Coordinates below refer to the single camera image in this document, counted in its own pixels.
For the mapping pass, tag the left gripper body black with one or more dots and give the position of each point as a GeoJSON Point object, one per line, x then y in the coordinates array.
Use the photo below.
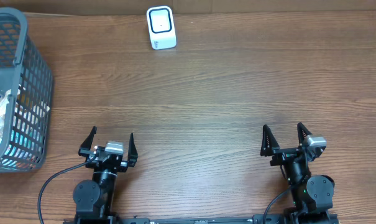
{"type": "Point", "coordinates": [105, 159]}

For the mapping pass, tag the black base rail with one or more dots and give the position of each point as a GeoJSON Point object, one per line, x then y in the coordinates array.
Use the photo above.
{"type": "Point", "coordinates": [256, 219]}

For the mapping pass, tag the grey plastic mesh basket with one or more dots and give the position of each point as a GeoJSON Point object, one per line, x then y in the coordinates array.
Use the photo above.
{"type": "Point", "coordinates": [26, 82]}

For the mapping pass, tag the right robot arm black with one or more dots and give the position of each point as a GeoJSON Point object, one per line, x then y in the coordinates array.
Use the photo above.
{"type": "Point", "coordinates": [312, 194]}

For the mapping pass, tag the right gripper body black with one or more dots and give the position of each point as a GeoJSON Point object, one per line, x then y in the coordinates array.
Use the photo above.
{"type": "Point", "coordinates": [283, 156]}

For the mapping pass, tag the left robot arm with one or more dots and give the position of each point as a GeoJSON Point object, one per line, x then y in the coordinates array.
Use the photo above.
{"type": "Point", "coordinates": [93, 197]}

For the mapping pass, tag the white barcode scanner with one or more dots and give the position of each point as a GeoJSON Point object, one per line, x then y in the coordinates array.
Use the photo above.
{"type": "Point", "coordinates": [161, 27]}

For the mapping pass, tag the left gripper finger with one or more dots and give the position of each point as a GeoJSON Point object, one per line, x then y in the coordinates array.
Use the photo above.
{"type": "Point", "coordinates": [87, 143]}
{"type": "Point", "coordinates": [132, 153]}

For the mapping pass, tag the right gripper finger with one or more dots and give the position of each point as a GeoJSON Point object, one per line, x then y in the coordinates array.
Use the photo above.
{"type": "Point", "coordinates": [302, 132]}
{"type": "Point", "coordinates": [269, 144]}

